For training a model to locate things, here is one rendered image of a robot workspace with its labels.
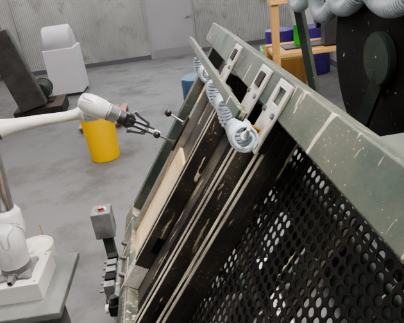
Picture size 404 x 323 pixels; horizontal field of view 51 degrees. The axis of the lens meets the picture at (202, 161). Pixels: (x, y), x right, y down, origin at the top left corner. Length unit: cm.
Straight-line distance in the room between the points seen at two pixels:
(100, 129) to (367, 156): 502
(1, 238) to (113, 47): 1036
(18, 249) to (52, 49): 749
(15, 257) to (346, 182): 194
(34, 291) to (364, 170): 198
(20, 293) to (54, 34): 762
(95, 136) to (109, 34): 700
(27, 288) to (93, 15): 1047
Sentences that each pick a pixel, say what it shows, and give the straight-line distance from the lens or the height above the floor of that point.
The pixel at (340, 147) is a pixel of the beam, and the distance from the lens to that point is 78.
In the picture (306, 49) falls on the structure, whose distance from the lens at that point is 249.
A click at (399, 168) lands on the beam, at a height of 192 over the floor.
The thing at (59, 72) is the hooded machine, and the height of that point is 55.
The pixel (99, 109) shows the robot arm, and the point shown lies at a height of 163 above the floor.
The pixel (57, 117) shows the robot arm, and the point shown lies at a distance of 229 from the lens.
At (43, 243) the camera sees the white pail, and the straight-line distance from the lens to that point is 366.
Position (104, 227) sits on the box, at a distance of 268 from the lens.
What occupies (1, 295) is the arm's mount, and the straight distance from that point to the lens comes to 248.
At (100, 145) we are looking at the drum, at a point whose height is 26.
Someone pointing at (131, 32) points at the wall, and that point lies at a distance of 1228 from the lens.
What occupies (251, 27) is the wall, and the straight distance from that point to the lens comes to 1243.
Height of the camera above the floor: 221
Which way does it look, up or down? 25 degrees down
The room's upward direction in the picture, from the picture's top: 8 degrees counter-clockwise
